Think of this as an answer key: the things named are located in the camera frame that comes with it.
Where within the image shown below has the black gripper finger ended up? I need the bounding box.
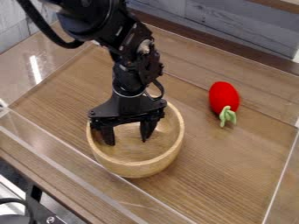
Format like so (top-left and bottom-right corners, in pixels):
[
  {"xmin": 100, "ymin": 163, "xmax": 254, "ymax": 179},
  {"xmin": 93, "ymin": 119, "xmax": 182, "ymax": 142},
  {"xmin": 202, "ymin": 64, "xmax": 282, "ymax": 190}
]
[
  {"xmin": 140, "ymin": 120, "xmax": 157, "ymax": 141},
  {"xmin": 93, "ymin": 125, "xmax": 116, "ymax": 146}
]

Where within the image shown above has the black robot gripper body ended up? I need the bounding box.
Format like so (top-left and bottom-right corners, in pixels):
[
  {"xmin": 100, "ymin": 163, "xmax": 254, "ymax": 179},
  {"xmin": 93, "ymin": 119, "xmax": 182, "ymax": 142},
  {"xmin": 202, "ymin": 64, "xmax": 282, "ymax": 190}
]
[{"xmin": 88, "ymin": 93, "xmax": 167, "ymax": 129}]

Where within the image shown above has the brown wooden bowl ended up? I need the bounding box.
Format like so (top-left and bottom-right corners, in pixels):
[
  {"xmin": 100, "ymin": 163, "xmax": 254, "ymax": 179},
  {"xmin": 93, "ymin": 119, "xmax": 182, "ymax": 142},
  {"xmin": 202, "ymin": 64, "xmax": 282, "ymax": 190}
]
[{"xmin": 87, "ymin": 103, "xmax": 186, "ymax": 179}]

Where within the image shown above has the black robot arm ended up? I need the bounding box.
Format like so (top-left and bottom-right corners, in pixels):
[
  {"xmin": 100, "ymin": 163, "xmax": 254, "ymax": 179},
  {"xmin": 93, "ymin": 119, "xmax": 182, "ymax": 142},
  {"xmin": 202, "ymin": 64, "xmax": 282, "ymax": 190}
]
[{"xmin": 16, "ymin": 0, "xmax": 167, "ymax": 145}]

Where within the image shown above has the red plush strawberry toy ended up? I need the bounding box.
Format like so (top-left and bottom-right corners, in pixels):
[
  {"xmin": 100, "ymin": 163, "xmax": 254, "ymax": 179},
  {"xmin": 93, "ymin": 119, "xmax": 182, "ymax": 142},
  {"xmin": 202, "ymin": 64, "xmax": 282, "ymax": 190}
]
[{"xmin": 210, "ymin": 81, "xmax": 240, "ymax": 127}]

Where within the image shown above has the clear acrylic tray wall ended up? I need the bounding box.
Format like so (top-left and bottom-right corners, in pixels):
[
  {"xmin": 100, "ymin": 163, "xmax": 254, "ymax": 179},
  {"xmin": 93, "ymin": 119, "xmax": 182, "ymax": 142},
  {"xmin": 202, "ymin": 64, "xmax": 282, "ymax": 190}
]
[{"xmin": 0, "ymin": 108, "xmax": 194, "ymax": 224}]

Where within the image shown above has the black table leg bracket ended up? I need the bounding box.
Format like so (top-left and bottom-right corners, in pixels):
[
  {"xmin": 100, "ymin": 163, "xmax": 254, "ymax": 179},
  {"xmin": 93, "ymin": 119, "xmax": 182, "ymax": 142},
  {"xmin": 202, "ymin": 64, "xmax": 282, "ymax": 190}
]
[{"xmin": 25, "ymin": 184, "xmax": 67, "ymax": 224}]

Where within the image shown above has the black cable under table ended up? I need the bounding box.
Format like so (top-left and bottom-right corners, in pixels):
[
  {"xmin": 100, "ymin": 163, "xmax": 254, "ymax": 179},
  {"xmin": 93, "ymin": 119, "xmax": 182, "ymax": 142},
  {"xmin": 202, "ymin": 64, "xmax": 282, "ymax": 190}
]
[{"xmin": 0, "ymin": 197, "xmax": 36, "ymax": 224}]

